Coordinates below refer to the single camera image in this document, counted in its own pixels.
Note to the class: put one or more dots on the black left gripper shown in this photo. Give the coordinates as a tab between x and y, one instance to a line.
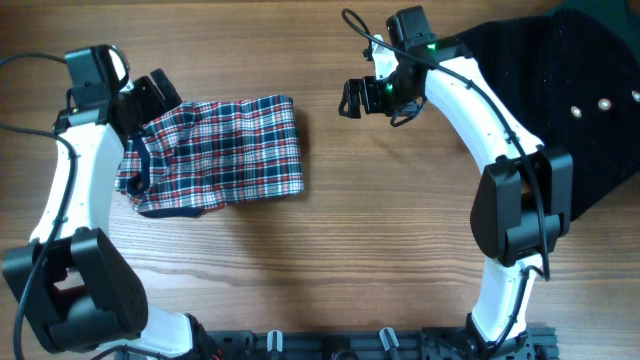
155	105

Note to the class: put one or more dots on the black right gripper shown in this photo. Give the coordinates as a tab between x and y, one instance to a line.
371	102

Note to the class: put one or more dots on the plaid sleeveless dress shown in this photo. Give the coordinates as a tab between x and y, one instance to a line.
202	156

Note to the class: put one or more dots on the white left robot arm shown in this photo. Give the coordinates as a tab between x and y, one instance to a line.
73	287

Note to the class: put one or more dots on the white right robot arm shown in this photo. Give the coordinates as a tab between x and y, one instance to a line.
520	209

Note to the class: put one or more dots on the black knit jacket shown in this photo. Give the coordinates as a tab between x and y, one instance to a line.
570	80

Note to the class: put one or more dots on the green garment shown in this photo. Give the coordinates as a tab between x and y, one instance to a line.
618	16

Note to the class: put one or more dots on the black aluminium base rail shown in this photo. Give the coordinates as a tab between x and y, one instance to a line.
350	344

